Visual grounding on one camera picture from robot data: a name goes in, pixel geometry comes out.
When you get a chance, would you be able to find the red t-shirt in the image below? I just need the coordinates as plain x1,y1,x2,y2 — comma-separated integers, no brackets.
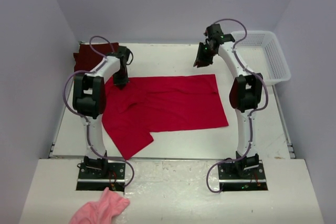
102,74,229,159

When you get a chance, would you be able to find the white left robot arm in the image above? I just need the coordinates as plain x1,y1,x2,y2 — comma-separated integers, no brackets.
72,46,133,178

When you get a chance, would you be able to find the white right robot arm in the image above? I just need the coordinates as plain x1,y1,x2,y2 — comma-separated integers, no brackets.
194,23,265,178

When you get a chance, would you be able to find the dark maroon folded t-shirt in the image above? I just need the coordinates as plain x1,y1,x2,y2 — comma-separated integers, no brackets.
73,42,119,72

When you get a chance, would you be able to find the white plastic basket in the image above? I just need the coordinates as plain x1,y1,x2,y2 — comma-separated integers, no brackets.
232,30,291,86

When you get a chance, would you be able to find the pink cloth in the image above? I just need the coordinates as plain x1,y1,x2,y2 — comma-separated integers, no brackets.
69,187,130,223

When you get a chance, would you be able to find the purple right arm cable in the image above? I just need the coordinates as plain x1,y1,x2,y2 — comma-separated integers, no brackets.
206,18,269,193

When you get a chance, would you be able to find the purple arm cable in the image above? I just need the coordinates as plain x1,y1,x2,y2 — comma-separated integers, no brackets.
206,18,269,193
64,35,135,190

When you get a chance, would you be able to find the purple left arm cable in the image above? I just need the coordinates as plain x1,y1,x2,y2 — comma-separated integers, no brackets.
64,35,135,190

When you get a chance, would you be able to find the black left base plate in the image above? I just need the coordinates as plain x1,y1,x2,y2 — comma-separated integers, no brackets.
76,161,125,192

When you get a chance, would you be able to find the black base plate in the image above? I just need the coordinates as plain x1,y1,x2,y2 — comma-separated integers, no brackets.
76,161,125,192
217,161,268,192

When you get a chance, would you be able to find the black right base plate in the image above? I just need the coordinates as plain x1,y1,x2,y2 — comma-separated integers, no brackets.
217,161,268,192

